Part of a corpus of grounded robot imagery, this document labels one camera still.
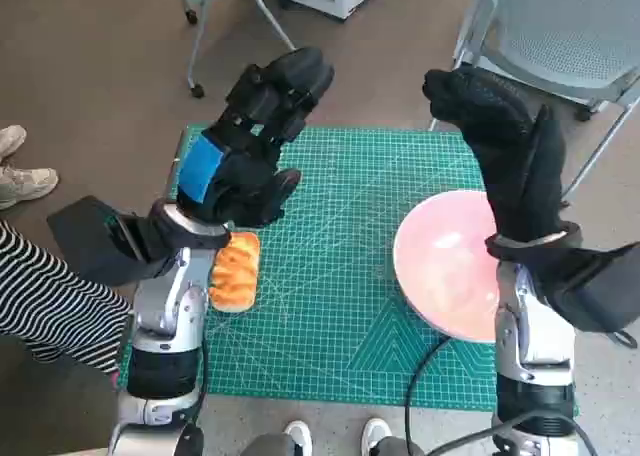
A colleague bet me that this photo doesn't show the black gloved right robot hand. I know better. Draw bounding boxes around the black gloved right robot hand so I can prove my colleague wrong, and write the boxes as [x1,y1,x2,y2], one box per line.
[422,64,569,241]

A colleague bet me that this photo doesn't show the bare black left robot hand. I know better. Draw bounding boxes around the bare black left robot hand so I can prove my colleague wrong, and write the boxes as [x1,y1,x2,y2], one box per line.
[177,47,335,228]

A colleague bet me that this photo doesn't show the long toy bread loaf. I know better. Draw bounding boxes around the long toy bread loaf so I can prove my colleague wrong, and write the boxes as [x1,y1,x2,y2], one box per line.
[208,231,262,313]

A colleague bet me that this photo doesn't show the pink bowl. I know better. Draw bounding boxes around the pink bowl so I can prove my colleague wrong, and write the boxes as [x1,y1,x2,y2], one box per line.
[393,189,501,345]

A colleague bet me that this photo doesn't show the green cutting mat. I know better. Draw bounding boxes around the green cutting mat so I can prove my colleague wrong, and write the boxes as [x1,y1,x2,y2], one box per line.
[119,124,581,417]

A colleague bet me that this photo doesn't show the grey mesh chair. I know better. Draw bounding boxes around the grey mesh chair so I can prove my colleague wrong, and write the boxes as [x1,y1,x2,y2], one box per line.
[429,0,640,207]

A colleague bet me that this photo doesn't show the person's beige shoe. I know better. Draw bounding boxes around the person's beige shoe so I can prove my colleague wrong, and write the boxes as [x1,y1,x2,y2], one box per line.
[0,124,28,162]
[0,167,60,211]

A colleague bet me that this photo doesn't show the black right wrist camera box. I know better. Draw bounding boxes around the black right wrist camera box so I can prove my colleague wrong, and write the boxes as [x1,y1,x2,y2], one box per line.
[519,243,640,335]

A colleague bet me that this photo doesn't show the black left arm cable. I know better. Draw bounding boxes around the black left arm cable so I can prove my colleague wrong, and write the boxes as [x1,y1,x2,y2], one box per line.
[196,340,210,422]

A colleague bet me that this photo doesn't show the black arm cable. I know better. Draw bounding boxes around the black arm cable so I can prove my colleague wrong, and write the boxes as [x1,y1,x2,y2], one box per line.
[196,340,210,422]
[403,335,454,456]
[424,409,586,456]

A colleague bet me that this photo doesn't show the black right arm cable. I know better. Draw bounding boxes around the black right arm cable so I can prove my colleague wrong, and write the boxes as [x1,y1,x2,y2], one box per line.
[424,409,586,456]
[403,335,454,456]

